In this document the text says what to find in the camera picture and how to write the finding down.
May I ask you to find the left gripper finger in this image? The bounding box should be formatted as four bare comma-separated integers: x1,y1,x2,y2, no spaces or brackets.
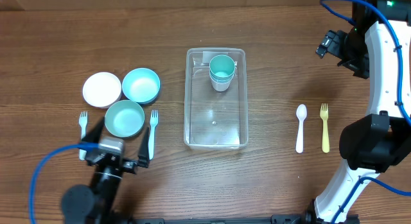
137,127,150,168
80,117,105,144

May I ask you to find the grey-green bowl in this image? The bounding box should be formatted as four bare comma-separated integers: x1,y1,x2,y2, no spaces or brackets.
105,100,145,138

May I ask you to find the pale blue fork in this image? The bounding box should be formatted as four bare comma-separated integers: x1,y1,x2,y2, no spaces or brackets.
78,110,89,161
148,109,159,160

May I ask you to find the light blue bowl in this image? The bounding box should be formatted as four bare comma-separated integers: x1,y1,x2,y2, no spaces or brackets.
122,68,161,105

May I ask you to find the pink cup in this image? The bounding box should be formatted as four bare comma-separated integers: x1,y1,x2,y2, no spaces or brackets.
211,81,230,92

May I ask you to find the blue cup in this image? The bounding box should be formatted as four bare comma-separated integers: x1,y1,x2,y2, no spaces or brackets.
210,75,234,84

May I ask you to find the green cup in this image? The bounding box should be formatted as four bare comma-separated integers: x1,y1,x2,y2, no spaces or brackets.
209,55,236,80

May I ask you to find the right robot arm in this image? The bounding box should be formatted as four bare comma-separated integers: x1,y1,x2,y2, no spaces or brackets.
301,0,410,223

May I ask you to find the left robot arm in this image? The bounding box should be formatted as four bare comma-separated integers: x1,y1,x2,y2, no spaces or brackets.
60,118,150,224

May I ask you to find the clear plastic container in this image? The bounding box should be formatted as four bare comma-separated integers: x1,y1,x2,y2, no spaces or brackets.
184,47,249,150

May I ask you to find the white bowl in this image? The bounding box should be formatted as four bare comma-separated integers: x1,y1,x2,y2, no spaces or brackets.
82,72,122,108

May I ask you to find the yellow fork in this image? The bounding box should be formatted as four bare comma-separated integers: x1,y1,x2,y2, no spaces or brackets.
320,103,330,153

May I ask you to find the white spoon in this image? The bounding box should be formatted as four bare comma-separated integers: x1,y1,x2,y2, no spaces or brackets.
295,104,308,153

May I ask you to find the left blue cable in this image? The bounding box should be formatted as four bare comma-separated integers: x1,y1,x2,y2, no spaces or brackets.
28,142,100,224

